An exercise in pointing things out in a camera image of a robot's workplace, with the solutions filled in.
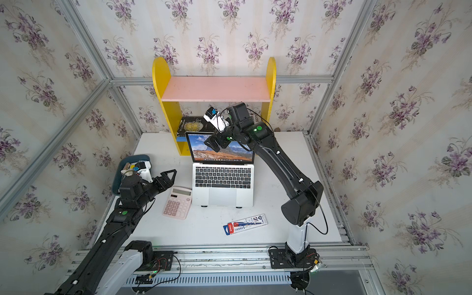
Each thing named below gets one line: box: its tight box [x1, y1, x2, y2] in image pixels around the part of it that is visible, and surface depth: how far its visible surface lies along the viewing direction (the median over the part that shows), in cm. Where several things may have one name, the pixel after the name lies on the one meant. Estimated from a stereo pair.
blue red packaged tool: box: [222, 213, 268, 236], surface depth 84 cm
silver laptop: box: [184, 132, 255, 208], surface depth 89 cm
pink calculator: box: [162, 185, 193, 221], surface depth 89 cm
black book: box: [177, 116, 217, 138], surface depth 104 cm
